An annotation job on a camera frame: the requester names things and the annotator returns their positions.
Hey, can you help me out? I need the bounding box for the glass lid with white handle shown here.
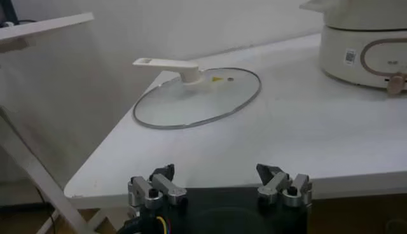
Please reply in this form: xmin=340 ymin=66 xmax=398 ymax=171
xmin=132 ymin=57 xmax=263 ymax=130

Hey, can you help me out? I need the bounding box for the cream electric steamer pot base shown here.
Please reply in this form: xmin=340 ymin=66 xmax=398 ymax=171
xmin=299 ymin=0 xmax=407 ymax=96

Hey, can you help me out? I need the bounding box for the black device on side table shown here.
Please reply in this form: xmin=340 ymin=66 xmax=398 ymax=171
xmin=0 ymin=0 xmax=19 ymax=28

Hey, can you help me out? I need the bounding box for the multicoloured left gripper wire bundle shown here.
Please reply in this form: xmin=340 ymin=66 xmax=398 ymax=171
xmin=116 ymin=215 xmax=172 ymax=234

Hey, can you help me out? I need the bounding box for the thin black floor cable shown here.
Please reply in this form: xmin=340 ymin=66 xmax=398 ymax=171
xmin=31 ymin=187 xmax=57 ymax=234

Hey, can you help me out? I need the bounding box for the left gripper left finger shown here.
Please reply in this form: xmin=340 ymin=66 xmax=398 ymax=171
xmin=127 ymin=163 xmax=188 ymax=217

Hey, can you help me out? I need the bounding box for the white side table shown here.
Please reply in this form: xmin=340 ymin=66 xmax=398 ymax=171
xmin=0 ymin=11 xmax=106 ymax=234

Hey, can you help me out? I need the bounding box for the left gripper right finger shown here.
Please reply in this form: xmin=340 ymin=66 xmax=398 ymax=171
xmin=256 ymin=163 xmax=313 ymax=212

